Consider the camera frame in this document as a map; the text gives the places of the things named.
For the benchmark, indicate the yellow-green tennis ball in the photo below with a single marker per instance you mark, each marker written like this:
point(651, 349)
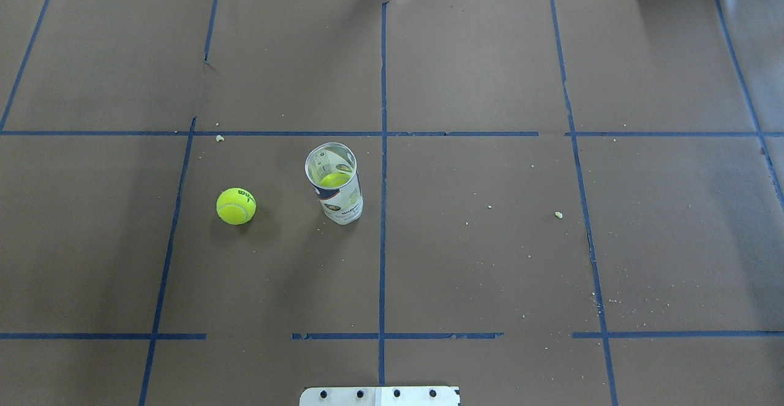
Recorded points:
point(236, 206)

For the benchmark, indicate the tennis ball inside can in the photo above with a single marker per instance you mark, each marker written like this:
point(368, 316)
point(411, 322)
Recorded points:
point(335, 180)

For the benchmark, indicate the clear plastic ball can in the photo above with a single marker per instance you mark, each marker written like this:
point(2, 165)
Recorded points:
point(342, 205)

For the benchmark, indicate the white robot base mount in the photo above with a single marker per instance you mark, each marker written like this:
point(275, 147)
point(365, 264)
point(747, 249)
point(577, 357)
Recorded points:
point(381, 395)

